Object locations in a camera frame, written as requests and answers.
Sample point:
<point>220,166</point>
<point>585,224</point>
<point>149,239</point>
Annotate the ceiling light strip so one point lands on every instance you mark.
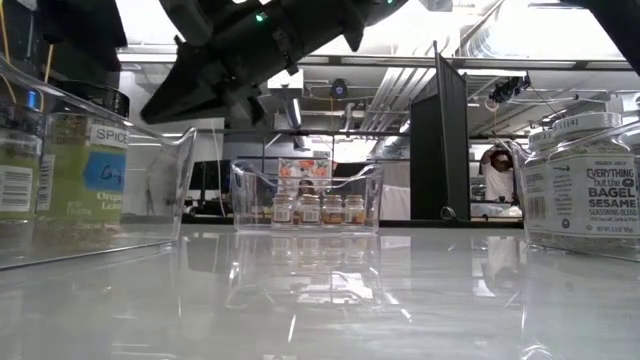
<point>145,57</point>

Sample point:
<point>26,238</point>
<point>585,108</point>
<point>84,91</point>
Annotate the floral poster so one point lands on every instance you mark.
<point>320,170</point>

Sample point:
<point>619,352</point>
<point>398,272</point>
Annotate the black hanging camera cluster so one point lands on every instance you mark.
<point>510,87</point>

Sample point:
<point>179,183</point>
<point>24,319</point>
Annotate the clear plastic bin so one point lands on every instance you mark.
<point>160,200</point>
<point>520,200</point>
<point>260,200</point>

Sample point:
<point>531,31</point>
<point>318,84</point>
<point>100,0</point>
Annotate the person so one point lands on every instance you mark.
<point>497,185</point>
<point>306,189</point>

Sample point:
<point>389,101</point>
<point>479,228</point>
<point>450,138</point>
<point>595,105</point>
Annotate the white round pillar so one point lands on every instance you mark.
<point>215,145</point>

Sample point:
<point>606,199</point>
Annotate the silver ceiling ducts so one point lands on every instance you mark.
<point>385,100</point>

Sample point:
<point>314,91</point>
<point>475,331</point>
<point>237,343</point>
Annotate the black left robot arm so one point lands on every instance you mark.
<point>80,25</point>

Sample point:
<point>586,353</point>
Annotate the round black ceiling camera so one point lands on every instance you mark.
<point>340,89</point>

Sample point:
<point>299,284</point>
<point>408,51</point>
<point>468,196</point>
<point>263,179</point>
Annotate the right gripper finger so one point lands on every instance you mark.
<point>167,85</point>
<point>205,95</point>

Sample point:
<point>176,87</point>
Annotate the computer monitor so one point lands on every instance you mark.
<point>33,100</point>

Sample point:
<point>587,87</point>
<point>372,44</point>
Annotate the black partition panel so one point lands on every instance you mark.
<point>440,150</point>

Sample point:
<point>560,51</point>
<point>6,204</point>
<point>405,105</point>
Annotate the dark background monitor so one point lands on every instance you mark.
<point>210,175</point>

